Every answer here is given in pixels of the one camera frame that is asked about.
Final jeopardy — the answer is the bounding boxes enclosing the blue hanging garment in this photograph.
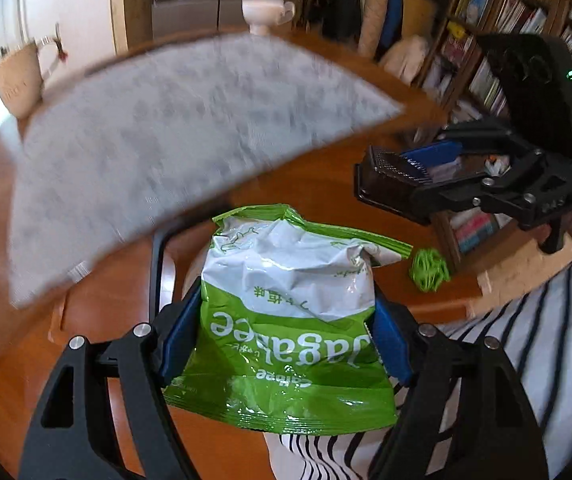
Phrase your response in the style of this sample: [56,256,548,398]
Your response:
[381,0,411,47]

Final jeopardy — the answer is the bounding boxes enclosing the grey leaf pattern placemat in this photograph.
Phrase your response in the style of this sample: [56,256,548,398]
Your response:
[3,32,407,311]

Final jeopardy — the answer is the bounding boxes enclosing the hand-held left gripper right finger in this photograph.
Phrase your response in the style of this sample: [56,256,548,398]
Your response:
[368,295,551,480]

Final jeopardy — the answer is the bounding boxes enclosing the white door with handle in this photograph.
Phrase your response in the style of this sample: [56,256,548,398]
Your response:
[11,0,117,63]

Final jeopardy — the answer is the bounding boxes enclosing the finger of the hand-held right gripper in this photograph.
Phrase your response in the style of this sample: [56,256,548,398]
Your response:
[398,122,515,181]
[408,150,550,214]

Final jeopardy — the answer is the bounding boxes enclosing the steel refrigerator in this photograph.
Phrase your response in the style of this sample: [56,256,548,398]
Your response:
[151,0,307,43]

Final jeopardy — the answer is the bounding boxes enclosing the wooden bookshelf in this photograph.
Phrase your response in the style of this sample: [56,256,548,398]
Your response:
[418,0,572,271]

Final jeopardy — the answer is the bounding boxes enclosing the green lattice ball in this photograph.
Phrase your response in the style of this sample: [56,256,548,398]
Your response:
[408,246,451,292]

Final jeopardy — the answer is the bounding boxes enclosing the dark hanging garment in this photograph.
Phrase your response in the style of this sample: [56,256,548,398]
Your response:
[323,0,373,45]

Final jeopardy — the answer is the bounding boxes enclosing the green snack bag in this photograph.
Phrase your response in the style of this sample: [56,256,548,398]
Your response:
[162,203,413,433]

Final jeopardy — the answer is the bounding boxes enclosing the white cloth bundle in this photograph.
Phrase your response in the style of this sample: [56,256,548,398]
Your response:
[380,35,432,87]

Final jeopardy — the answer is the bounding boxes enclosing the white teacup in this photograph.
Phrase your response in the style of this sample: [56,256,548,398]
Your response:
[242,0,297,36]

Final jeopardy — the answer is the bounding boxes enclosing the beige hanging garment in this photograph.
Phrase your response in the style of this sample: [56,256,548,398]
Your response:
[358,0,391,59]

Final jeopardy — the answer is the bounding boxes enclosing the striped shirt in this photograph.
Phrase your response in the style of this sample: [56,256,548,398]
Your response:
[263,245,572,480]

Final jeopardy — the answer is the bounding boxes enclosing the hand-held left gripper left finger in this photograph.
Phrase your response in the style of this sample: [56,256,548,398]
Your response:
[18,280,204,480]

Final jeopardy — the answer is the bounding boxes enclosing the rows of shelved books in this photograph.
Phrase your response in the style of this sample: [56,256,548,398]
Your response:
[430,0,572,256]

